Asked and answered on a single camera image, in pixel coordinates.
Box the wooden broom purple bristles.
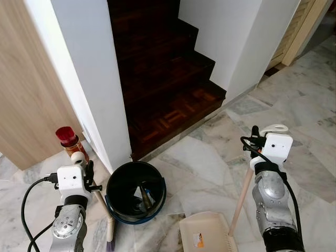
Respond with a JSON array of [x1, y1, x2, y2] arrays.
[[71, 151, 116, 251]]

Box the beige dustpan wooden handle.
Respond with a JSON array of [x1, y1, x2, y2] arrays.
[[178, 123, 290, 252]]

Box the black round bucket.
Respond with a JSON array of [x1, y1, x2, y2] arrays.
[[105, 161, 167, 225]]

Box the red capped brown bottle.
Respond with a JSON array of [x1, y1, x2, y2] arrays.
[[55, 126, 90, 163]]

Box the rubbish piece inside bucket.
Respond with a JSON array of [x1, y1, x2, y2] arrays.
[[139, 186, 154, 211]]

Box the dark wooden staircase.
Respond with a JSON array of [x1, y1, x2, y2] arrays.
[[108, 0, 227, 161]]

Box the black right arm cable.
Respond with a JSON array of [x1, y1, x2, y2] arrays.
[[240, 135, 304, 237]]

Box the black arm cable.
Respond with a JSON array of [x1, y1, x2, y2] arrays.
[[240, 135, 304, 237], [21, 176, 58, 252]]

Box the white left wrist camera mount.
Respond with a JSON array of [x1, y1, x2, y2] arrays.
[[57, 164, 87, 197]]

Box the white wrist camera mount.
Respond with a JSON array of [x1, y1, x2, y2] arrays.
[[57, 164, 87, 197], [249, 132, 293, 171]]

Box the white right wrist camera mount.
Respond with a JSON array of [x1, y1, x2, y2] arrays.
[[249, 132, 293, 171]]

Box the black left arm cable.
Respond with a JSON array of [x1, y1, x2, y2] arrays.
[[21, 176, 58, 252]]

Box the light wooden door frame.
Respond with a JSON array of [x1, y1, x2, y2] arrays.
[[268, 0, 336, 69]]

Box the light wood wall panel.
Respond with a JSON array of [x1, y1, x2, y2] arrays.
[[0, 0, 85, 171]]

